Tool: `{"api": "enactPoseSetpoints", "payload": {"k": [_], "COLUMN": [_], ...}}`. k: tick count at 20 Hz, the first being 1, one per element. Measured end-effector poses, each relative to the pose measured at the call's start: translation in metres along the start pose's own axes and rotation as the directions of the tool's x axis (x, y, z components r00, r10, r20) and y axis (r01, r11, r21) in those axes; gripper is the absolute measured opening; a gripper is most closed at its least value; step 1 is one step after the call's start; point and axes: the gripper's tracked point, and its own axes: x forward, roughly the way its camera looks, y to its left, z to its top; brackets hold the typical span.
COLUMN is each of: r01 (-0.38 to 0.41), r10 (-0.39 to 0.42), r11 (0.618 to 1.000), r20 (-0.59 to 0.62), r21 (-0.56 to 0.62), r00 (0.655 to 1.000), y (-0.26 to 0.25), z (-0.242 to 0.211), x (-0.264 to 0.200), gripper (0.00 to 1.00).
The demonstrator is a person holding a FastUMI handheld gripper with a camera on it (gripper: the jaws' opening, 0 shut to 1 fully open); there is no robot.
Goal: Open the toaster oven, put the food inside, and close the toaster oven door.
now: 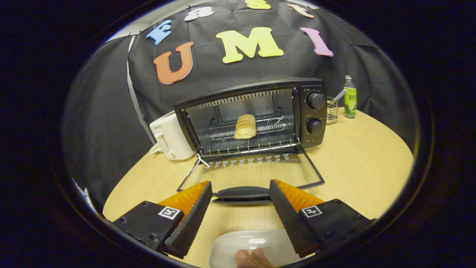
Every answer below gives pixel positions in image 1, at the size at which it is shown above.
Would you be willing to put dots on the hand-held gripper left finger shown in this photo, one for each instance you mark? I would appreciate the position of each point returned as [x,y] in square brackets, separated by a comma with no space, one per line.
[191,223]

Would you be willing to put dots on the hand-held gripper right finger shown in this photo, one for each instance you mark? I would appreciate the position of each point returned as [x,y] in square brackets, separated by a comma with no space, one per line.
[290,223]

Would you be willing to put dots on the white rectangular plate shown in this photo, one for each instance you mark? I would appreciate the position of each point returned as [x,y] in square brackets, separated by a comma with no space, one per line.
[230,249]

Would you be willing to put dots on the yellow bread roll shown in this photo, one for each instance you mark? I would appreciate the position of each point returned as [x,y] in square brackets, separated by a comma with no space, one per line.
[245,126]

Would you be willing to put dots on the black toaster oven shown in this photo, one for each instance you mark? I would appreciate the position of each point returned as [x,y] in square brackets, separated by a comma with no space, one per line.
[314,113]

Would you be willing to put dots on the white pop-up toaster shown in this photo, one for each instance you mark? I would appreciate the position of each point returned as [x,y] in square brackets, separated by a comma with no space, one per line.
[173,137]

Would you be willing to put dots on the white blue printed object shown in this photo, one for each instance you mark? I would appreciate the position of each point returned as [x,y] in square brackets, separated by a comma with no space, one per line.
[86,195]

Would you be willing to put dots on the green label drink bottle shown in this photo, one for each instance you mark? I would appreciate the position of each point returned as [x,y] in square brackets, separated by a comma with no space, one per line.
[350,100]

